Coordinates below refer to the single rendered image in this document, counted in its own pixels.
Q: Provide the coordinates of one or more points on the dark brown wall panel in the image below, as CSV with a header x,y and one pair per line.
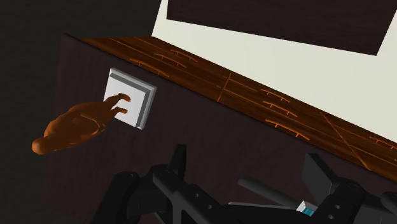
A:
x,y
279,21

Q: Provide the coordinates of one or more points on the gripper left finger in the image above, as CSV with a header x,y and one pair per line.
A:
x,y
173,198

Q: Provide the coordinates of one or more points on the brown body figure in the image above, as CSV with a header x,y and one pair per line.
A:
x,y
77,124

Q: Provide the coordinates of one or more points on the white square flat box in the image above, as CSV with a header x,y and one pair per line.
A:
x,y
136,96

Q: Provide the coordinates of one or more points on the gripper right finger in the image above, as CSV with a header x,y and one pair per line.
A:
x,y
344,198

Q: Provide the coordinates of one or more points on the dark brown wooden table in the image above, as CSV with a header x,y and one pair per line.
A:
x,y
217,136

